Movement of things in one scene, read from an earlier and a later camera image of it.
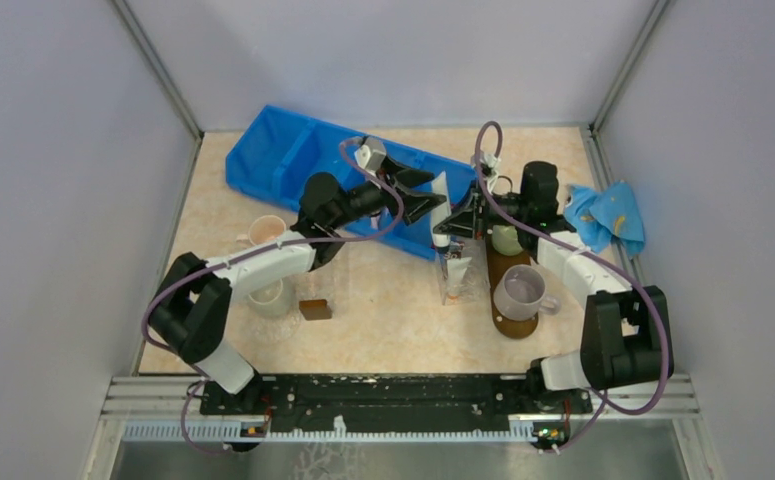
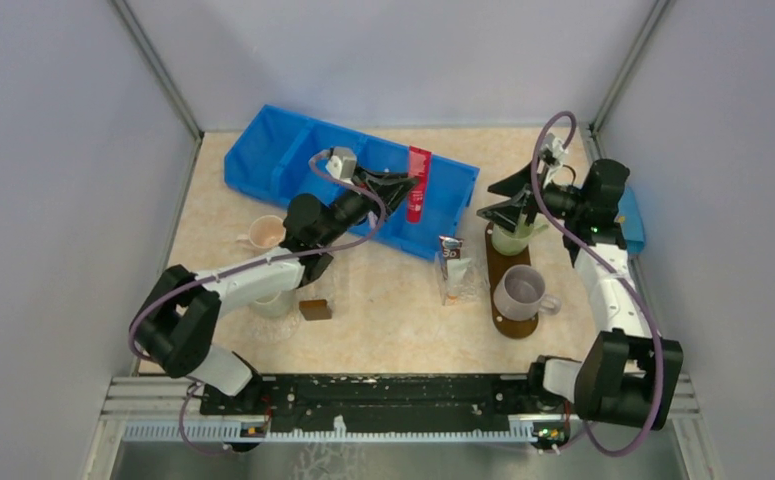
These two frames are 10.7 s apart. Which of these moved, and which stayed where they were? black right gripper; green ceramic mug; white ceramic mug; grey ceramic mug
Moved: black right gripper
Stayed: white ceramic mug; grey ceramic mug; green ceramic mug
